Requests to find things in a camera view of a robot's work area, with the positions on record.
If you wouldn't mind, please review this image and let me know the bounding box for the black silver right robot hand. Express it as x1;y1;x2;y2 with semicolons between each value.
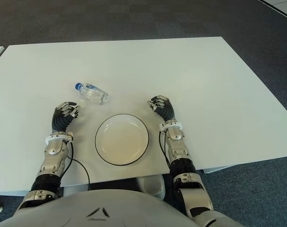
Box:
147;94;176;122

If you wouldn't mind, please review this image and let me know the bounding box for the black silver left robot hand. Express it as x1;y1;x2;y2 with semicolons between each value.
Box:
51;101;81;134

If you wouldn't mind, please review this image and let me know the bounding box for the clear bottle with blue cap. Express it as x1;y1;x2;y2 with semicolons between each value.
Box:
74;82;109;105

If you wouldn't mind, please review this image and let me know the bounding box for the white plate with black rim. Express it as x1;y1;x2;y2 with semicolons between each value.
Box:
95;114;150;166

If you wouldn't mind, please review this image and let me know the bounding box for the white robot thigh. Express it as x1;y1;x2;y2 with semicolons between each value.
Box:
136;175;166;201

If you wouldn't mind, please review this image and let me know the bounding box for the white table base panel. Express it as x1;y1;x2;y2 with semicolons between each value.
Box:
203;163;236;175

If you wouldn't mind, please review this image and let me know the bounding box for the grey robot torso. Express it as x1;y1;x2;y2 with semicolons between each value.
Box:
0;189;205;227

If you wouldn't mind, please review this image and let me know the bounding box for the white background table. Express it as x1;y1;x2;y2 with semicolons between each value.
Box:
259;0;287;18

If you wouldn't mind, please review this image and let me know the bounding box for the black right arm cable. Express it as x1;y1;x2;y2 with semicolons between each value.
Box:
158;130;172;170

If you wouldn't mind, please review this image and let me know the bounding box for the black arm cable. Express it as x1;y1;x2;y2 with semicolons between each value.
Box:
158;130;172;170
62;134;90;184

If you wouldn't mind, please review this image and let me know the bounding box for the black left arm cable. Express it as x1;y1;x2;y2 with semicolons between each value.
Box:
62;134;90;184

